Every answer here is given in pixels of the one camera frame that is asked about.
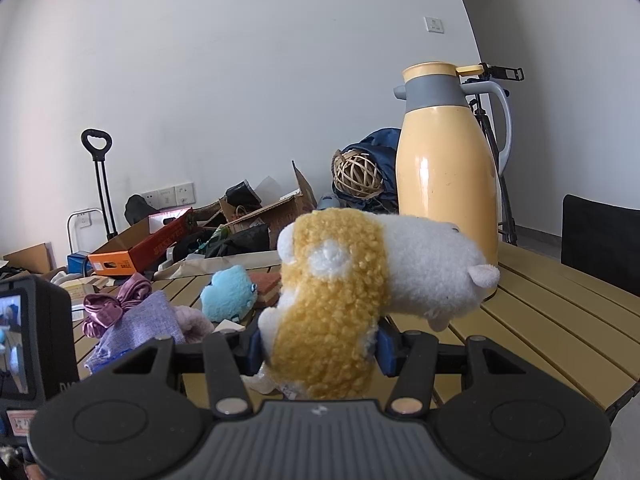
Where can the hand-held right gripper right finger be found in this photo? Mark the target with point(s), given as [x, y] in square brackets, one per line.
[387, 355]

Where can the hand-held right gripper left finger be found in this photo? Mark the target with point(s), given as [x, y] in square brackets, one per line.
[225, 360]

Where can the blue plush toy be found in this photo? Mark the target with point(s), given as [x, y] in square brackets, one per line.
[227, 295]

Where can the yellow and white plush toy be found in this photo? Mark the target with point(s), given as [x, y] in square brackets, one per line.
[330, 310]

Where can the purple linen pouch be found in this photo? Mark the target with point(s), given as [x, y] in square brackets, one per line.
[140, 320]

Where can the pale pink plush toy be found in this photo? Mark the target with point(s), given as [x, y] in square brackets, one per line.
[192, 322]

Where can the yellow carton box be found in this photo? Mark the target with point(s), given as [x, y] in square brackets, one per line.
[80, 289]

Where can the purple satin scrunchie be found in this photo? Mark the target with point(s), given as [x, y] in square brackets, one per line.
[100, 310]

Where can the blue box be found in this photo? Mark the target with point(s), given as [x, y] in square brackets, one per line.
[77, 264]

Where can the large brown cardboard box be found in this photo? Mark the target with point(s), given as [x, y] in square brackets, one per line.
[27, 257]

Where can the brown scouring sponge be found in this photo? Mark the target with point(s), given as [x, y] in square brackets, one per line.
[265, 285]

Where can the beige canvas bag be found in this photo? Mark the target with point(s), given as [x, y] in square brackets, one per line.
[200, 265]

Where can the black cloth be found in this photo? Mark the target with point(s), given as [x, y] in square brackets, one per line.
[240, 242]

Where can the green patterned packet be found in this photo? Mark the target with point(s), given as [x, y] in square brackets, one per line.
[222, 234]

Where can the orange cardboard box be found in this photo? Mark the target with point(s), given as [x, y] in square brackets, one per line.
[150, 252]

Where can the white metal tube rack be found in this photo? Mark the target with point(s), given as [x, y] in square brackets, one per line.
[80, 211]

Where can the small brown cardboard box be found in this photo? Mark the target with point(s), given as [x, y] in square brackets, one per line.
[280, 215]

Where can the wicker ball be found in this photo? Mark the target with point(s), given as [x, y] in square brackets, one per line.
[357, 175]

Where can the yellow thermos jug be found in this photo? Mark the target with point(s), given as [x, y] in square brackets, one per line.
[445, 175]

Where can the blue fabric bag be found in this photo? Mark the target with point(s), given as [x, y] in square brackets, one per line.
[382, 142]

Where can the black chair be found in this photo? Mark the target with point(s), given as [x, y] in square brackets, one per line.
[600, 235]

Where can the black tripod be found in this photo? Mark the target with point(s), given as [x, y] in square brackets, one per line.
[492, 71]

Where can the white wall socket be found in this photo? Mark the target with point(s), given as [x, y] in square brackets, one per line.
[85, 220]
[151, 196]
[166, 196]
[184, 194]

